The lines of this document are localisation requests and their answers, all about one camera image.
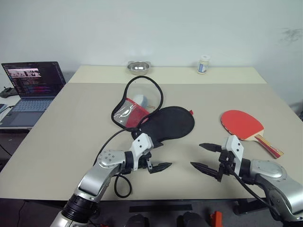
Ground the white plastic bottle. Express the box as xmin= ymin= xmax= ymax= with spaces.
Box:
xmin=197 ymin=54 xmax=211 ymax=75

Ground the dark grey furniture piece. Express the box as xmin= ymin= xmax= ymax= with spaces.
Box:
xmin=292 ymin=101 xmax=303 ymax=122

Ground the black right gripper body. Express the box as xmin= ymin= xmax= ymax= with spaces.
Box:
xmin=217 ymin=150 xmax=234 ymax=183

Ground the black table frame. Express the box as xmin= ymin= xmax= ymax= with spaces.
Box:
xmin=23 ymin=198 xmax=269 ymax=215

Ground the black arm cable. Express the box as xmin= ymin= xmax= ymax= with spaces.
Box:
xmin=224 ymin=163 xmax=285 ymax=223
xmin=93 ymin=126 xmax=143 ymax=198

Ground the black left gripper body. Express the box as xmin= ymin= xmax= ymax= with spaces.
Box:
xmin=137 ymin=151 xmax=153 ymax=175

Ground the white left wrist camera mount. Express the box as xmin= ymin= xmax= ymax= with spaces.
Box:
xmin=129 ymin=132 xmax=153 ymax=171

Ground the black red paddle case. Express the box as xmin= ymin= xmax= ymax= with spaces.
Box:
xmin=110 ymin=75 xmax=196 ymax=147

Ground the dark rounded shape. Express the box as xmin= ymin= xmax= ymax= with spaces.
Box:
xmin=125 ymin=214 xmax=150 ymax=227
xmin=177 ymin=211 xmax=205 ymax=227

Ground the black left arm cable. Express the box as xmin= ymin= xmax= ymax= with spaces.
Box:
xmin=93 ymin=126 xmax=143 ymax=198

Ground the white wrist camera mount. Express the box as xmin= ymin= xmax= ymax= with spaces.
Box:
xmin=221 ymin=135 xmax=245 ymax=177
xmin=129 ymin=132 xmax=153 ymax=171

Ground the dark game controller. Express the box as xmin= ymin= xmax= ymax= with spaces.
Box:
xmin=0 ymin=86 xmax=18 ymax=99

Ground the red table tennis paddle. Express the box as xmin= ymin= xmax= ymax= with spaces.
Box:
xmin=220 ymin=109 xmax=285 ymax=159

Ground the open blue-grey laptop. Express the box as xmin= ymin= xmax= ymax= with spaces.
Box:
xmin=0 ymin=61 xmax=67 ymax=127

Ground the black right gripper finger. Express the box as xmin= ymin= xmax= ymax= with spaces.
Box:
xmin=189 ymin=161 xmax=220 ymax=182
xmin=199 ymin=142 xmax=223 ymax=153

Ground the black flat bar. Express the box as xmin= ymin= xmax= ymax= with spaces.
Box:
xmin=129 ymin=204 xmax=193 ymax=213

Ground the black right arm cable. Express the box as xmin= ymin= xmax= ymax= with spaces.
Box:
xmin=224 ymin=163 xmax=285 ymax=223

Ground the stainless steel bowl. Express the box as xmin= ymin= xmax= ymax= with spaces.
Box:
xmin=127 ymin=60 xmax=152 ymax=76

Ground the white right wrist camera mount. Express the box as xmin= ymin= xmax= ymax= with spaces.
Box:
xmin=221 ymin=135 xmax=245 ymax=177

